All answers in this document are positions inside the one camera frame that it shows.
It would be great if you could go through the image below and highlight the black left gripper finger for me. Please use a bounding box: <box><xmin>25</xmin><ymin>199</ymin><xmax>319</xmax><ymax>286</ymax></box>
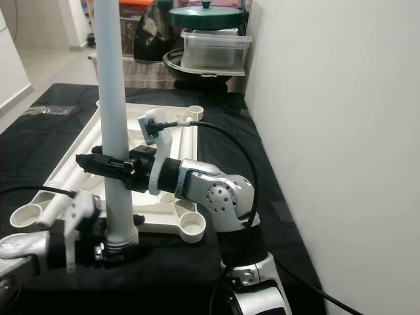
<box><xmin>108</xmin><ymin>246</ymin><xmax>142</xmax><ymax>263</ymax></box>

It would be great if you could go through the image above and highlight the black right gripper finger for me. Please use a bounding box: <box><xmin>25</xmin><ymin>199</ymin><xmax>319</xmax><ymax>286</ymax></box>
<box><xmin>77</xmin><ymin>155</ymin><xmax>129</xmax><ymax>181</ymax></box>

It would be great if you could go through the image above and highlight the white plastic table leg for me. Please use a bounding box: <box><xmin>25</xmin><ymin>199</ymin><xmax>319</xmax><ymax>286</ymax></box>
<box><xmin>37</xmin><ymin>177</ymin><xmax>89</xmax><ymax>227</ymax></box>
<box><xmin>33</xmin><ymin>125</ymin><xmax>99</xmax><ymax>204</ymax></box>
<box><xmin>92</xmin><ymin>0</ymin><xmax>142</xmax><ymax>253</ymax></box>

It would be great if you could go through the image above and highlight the white plastic table top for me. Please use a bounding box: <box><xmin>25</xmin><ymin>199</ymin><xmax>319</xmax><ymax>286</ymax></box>
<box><xmin>10</xmin><ymin>102</ymin><xmax>209</xmax><ymax>245</ymax></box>

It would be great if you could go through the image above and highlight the black tablecloth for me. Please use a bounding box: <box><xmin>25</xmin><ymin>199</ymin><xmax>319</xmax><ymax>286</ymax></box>
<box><xmin>0</xmin><ymin>82</ymin><xmax>329</xmax><ymax>315</ymax></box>

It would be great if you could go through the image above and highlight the crumpled clear tape piece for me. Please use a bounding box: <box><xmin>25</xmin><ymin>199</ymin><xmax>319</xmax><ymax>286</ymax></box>
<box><xmin>30</xmin><ymin>105</ymin><xmax>76</xmax><ymax>117</ymax></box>

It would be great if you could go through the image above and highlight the patterned cloth covered bench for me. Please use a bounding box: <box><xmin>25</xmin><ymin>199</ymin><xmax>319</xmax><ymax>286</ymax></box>
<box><xmin>89</xmin><ymin>56</ymin><xmax>243</xmax><ymax>89</ymax></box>

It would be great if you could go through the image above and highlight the shiny black plastic bag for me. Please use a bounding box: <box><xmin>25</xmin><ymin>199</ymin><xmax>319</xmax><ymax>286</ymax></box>
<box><xmin>135</xmin><ymin>0</ymin><xmax>175</xmax><ymax>63</ymax></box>

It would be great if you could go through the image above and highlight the brown printed carton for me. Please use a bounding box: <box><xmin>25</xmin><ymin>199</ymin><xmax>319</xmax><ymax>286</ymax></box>
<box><xmin>119</xmin><ymin>7</ymin><xmax>138</xmax><ymax>56</ymax></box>

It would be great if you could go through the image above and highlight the clear plastic food container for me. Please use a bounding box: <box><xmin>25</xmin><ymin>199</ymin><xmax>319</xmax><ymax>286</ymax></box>
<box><xmin>180</xmin><ymin>30</ymin><xmax>253</xmax><ymax>74</ymax></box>

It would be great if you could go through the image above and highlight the clear bin with orange lid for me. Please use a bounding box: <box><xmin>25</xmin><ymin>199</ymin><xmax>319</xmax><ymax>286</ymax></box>
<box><xmin>119</xmin><ymin>0</ymin><xmax>145</xmax><ymax>60</ymax></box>

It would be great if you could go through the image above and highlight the green round pot lid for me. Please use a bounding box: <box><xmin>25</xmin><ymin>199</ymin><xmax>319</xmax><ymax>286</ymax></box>
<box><xmin>169</xmin><ymin>1</ymin><xmax>245</xmax><ymax>30</ymax></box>

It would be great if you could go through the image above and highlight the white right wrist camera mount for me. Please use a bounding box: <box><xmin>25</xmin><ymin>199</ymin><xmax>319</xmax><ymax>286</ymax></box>
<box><xmin>138</xmin><ymin>108</ymin><xmax>175</xmax><ymax>196</ymax></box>

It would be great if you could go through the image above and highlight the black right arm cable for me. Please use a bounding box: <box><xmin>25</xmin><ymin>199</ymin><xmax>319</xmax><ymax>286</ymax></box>
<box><xmin>159</xmin><ymin>119</ymin><xmax>265</xmax><ymax>230</ymax></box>

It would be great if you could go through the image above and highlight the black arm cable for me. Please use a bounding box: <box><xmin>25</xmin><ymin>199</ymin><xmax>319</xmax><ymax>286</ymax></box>
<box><xmin>0</xmin><ymin>186</ymin><xmax>79</xmax><ymax>199</ymax></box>
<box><xmin>159</xmin><ymin>119</ymin><xmax>265</xmax><ymax>230</ymax></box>

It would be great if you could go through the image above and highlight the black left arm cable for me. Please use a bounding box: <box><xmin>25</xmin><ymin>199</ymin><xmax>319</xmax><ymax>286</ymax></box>
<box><xmin>0</xmin><ymin>186</ymin><xmax>79</xmax><ymax>199</ymax></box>

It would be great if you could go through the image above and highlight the long black tether cable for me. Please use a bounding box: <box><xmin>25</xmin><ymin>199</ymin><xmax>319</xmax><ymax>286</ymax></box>
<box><xmin>276</xmin><ymin>262</ymin><xmax>365</xmax><ymax>315</ymax></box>

